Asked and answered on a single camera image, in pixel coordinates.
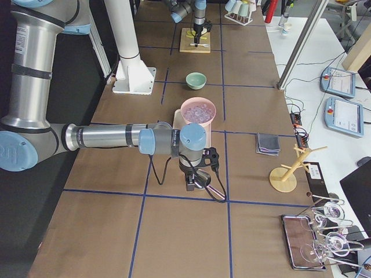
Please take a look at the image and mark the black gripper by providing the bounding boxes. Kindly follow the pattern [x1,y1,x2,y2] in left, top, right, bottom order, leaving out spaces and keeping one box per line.
[179,158,206,191]
[193,17,205,47]

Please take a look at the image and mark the white plastic spoon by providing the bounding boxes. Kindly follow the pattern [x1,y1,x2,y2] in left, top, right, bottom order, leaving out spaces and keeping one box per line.
[190,43,210,47]

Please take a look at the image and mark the metal ice scoop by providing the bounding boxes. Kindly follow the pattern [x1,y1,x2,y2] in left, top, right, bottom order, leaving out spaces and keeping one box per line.
[195,170,227,203]

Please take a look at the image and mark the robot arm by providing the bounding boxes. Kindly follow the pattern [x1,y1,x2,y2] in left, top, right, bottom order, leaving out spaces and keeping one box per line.
[1,1,212,191]
[162,0,207,46]

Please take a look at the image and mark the green ceramic bowl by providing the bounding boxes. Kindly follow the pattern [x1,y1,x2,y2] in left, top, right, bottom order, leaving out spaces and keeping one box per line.
[185,72,207,90]

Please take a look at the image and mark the pink bowl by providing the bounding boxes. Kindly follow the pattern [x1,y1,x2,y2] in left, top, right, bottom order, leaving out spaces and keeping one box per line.
[180,97,216,148]

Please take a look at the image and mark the yellow plastic knife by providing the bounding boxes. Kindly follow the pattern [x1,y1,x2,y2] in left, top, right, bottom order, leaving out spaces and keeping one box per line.
[186,30,207,39]

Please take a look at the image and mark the bamboo cutting board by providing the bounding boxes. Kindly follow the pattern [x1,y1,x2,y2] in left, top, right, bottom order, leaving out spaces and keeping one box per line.
[179,28,211,53]

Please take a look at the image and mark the blue cup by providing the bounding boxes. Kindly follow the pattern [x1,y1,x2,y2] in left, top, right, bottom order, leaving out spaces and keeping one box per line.
[225,0,236,12]

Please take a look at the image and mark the white cup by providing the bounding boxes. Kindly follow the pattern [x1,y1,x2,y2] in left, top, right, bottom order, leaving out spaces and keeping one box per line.
[231,0,242,14]

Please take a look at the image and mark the cream plastic tray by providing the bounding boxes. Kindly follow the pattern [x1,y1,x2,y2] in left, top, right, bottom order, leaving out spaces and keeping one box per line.
[173,109,186,130]

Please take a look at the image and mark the green cup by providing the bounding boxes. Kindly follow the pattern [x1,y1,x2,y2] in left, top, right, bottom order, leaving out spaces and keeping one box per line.
[238,2,249,17]

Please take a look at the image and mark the folded grey cloth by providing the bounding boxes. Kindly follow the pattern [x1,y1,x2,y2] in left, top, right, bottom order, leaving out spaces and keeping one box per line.
[256,133,281,156]

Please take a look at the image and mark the red bottle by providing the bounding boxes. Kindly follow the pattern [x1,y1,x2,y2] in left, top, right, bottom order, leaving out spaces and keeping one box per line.
[264,0,278,24]

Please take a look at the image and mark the paper cup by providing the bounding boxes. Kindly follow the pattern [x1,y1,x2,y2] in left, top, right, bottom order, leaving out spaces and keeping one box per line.
[281,23,292,36]

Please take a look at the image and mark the wooden mug tree stand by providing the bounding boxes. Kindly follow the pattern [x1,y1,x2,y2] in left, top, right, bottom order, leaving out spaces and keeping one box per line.
[269,144,327,193]

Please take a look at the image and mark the black power strip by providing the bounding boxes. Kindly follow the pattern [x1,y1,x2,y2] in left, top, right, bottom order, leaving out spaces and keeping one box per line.
[290,112,309,149]

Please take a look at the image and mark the black metal tray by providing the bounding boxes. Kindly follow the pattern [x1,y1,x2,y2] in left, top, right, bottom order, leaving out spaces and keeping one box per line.
[281,214,326,271]

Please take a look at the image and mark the far blue teach pendant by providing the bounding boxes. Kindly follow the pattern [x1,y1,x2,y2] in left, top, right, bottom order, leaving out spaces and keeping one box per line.
[320,67,355,98]

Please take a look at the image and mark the blue teach pendant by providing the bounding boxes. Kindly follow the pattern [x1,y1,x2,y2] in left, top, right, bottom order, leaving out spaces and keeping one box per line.
[324,97,364,138]
[320,67,355,98]

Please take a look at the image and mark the upper wine glass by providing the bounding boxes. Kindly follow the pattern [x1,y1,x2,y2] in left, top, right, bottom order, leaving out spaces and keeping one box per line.
[309,195,354,232]

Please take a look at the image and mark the wine glass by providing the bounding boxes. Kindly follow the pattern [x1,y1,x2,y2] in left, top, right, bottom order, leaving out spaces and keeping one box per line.
[300,232,364,266]
[309,195,354,232]

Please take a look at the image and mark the near blue teach pendant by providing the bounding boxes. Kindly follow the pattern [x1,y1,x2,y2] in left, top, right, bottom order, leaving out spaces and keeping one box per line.
[324,97,364,138]

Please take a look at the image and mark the lower wine glass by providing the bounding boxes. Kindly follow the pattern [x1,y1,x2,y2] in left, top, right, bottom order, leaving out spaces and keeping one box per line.
[300,232,364,266]

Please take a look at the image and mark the black monitor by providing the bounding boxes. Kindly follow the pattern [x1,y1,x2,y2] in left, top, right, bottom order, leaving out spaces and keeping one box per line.
[340,162,370,231]

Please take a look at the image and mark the black computer mouse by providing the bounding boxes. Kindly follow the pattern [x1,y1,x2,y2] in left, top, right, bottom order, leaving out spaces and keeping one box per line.
[356,156,371,167]

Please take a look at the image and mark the white wire cup rack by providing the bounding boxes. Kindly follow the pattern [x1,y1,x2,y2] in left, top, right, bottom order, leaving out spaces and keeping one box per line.
[224,11,253,26]

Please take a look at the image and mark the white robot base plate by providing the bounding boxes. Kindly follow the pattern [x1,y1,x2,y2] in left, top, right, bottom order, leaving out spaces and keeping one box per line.
[112,60,157,95]

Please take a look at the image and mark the aluminium frame post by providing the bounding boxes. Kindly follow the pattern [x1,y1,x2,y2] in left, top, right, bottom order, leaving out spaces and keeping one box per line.
[277,0,329,90]

